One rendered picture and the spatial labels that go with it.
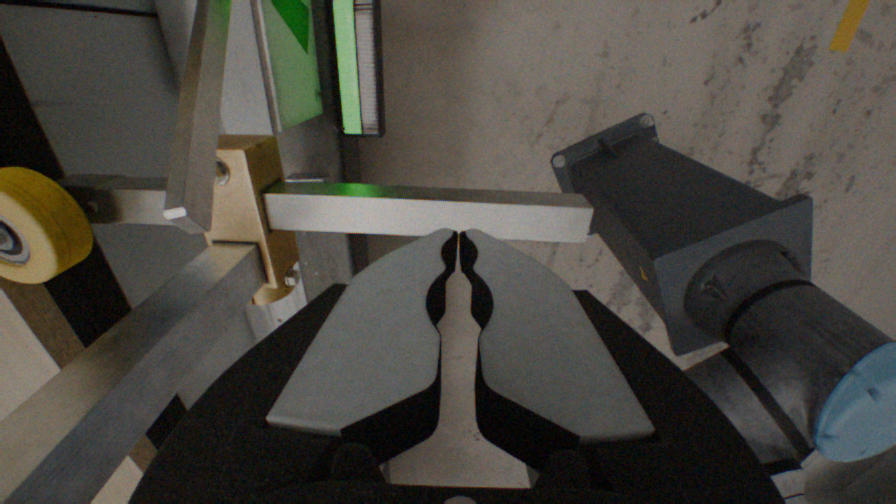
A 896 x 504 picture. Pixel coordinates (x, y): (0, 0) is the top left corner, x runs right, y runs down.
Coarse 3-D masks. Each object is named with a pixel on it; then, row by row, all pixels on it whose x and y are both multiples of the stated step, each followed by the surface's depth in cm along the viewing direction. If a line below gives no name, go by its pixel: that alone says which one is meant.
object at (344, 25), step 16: (336, 0) 31; (336, 16) 32; (352, 16) 32; (336, 32) 32; (352, 32) 32; (352, 48) 33; (352, 64) 34; (352, 80) 35; (352, 96) 35; (352, 112) 36; (352, 128) 37
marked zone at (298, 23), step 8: (272, 0) 25; (280, 0) 26; (288, 0) 27; (296, 0) 28; (280, 8) 26; (288, 8) 27; (296, 8) 28; (304, 8) 30; (288, 16) 27; (296, 16) 29; (304, 16) 30; (288, 24) 27; (296, 24) 29; (304, 24) 30; (296, 32) 29; (304, 32) 30; (304, 40) 30; (304, 48) 31
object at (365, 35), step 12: (360, 0) 31; (372, 0) 31; (360, 12) 32; (372, 12) 32; (360, 24) 32; (372, 24) 32; (360, 36) 33; (372, 36) 33; (360, 48) 33; (372, 48) 33; (360, 60) 34; (372, 60) 34; (360, 72) 34; (372, 72) 34; (360, 84) 35; (372, 84) 35; (360, 96) 35; (372, 96) 35; (372, 108) 36; (372, 120) 37; (372, 132) 37
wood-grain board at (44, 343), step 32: (0, 288) 24; (32, 288) 27; (0, 320) 26; (32, 320) 27; (64, 320) 29; (0, 352) 28; (32, 352) 28; (64, 352) 29; (0, 384) 30; (32, 384) 30; (0, 416) 33; (128, 480) 39
